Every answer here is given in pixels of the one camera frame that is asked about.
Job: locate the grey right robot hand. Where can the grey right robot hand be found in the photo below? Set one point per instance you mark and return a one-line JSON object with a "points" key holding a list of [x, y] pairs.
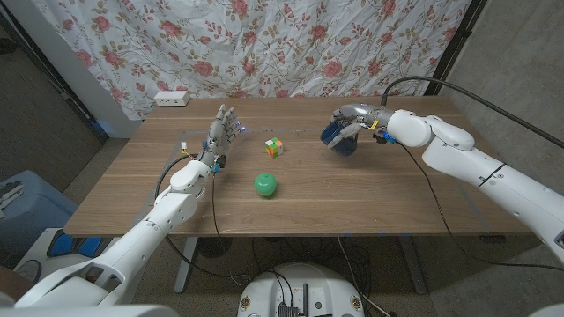
{"points": [[363, 115]]}

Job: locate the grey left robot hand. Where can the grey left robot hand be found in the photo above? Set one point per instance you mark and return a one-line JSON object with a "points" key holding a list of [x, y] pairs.
{"points": [[220, 132]]}

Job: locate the dark blue mug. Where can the dark blue mug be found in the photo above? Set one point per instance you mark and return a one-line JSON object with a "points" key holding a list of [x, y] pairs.
{"points": [[348, 146]]}

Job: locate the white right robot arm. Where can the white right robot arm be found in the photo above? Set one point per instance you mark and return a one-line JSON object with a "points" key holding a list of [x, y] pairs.
{"points": [[484, 171]]}

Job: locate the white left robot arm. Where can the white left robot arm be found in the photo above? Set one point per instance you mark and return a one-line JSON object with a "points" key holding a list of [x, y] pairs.
{"points": [[145, 233]]}

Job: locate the Rubik's cube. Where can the Rubik's cube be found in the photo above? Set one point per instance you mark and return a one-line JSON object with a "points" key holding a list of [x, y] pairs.
{"points": [[274, 147]]}

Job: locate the green ball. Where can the green ball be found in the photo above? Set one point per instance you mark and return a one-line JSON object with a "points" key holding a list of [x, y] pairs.
{"points": [[265, 185]]}

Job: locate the small white connector tag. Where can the small white connector tag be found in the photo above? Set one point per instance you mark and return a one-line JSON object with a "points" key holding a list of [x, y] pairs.
{"points": [[184, 145]]}

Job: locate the white power strip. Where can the white power strip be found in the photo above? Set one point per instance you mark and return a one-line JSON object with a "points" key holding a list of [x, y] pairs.
{"points": [[172, 98]]}

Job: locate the floral curtain backdrop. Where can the floral curtain backdrop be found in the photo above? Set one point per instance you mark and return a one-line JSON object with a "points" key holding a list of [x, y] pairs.
{"points": [[264, 44]]}

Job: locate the black backdrop pole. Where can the black backdrop pole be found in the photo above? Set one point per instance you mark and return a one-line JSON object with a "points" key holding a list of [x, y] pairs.
{"points": [[454, 46]]}

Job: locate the black round floor object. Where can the black round floor object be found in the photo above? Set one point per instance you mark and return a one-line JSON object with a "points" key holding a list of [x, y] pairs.
{"points": [[213, 246]]}

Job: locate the white table leg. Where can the white table leg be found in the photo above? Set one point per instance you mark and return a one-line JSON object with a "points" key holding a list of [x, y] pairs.
{"points": [[185, 268]]}

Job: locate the grey table leg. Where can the grey table leg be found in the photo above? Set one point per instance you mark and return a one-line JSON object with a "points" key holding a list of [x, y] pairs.
{"points": [[414, 273]]}

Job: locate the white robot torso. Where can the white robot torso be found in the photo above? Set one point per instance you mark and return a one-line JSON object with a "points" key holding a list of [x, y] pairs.
{"points": [[330, 286]]}

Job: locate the blue storage bin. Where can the blue storage bin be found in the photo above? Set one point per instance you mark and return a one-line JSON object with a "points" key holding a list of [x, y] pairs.
{"points": [[35, 211]]}

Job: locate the white device with blue pads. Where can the white device with blue pads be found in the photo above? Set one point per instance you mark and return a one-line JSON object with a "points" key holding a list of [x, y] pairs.
{"points": [[37, 251]]}

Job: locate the black slanted wall strip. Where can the black slanted wall strip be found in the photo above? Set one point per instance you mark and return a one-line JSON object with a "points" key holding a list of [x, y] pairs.
{"points": [[66, 94]]}

